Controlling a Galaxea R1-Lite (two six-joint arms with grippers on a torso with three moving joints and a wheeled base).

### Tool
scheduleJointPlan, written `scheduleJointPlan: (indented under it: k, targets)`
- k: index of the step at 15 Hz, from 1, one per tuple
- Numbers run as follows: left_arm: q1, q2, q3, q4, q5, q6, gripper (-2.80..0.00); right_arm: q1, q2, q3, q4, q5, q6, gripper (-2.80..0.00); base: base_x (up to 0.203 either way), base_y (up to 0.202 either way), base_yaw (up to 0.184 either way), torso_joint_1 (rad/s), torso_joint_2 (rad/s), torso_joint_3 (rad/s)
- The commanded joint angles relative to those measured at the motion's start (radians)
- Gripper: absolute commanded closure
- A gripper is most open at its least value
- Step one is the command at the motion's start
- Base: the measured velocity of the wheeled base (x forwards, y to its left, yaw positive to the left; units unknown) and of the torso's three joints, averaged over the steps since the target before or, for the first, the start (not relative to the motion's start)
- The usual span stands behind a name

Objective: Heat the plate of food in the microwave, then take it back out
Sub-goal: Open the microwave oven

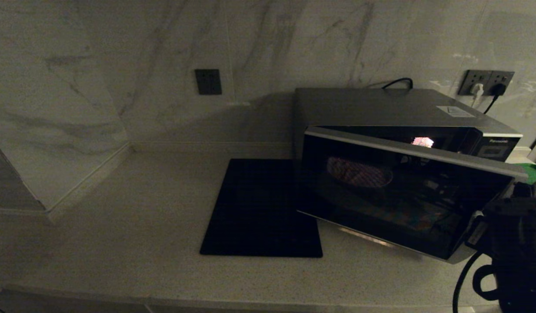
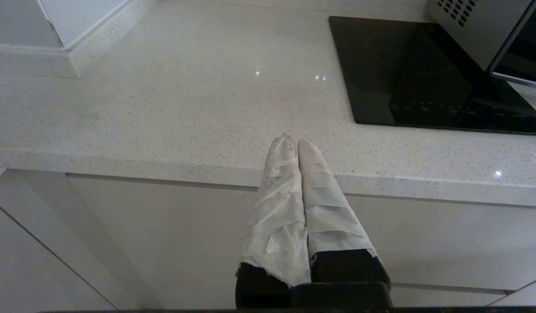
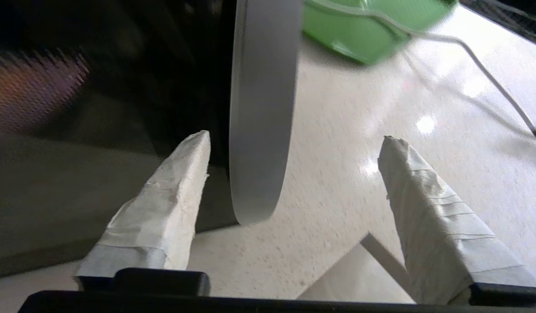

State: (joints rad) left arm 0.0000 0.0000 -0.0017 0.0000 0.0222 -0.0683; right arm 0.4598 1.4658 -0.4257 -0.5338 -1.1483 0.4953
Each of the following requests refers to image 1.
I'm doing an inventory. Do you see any purple plate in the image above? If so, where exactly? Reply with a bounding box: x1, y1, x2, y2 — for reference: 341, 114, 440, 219
327, 156, 394, 188

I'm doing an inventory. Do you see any black square mat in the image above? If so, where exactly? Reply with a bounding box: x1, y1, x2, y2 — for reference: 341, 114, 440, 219
200, 159, 323, 258

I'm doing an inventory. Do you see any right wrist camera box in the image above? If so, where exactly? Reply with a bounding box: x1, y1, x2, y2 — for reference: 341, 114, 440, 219
465, 215, 489, 251

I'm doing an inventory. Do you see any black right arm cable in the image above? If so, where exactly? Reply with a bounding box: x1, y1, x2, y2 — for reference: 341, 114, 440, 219
452, 251, 501, 313

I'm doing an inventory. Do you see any black plug with cable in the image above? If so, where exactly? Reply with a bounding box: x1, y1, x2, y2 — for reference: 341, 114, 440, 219
484, 83, 507, 114

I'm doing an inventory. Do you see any white plug with cable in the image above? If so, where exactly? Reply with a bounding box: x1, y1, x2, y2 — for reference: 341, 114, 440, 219
470, 83, 486, 107

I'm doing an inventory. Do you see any grey double wall socket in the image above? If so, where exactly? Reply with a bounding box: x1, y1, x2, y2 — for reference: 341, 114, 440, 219
459, 70, 515, 96

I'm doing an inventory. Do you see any dark single wall socket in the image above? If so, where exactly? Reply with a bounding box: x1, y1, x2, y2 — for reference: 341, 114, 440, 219
195, 69, 222, 95

